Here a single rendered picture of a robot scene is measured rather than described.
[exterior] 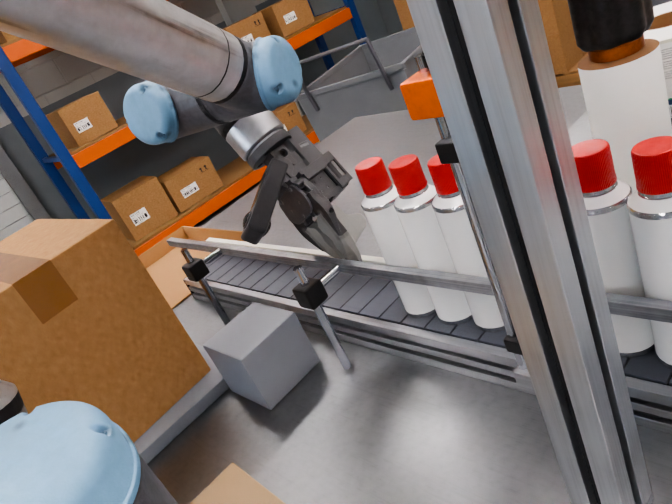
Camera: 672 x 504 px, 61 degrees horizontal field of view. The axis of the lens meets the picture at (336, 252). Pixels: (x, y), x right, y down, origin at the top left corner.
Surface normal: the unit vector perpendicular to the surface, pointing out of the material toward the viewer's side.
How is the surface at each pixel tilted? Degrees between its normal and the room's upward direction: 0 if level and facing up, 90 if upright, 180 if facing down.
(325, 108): 93
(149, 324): 90
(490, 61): 90
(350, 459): 0
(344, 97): 93
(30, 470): 8
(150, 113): 79
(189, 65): 126
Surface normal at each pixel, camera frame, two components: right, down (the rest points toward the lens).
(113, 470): 0.90, -0.32
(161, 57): 0.66, 0.63
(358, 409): -0.38, -0.82
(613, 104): -0.60, 0.57
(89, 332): 0.70, 0.04
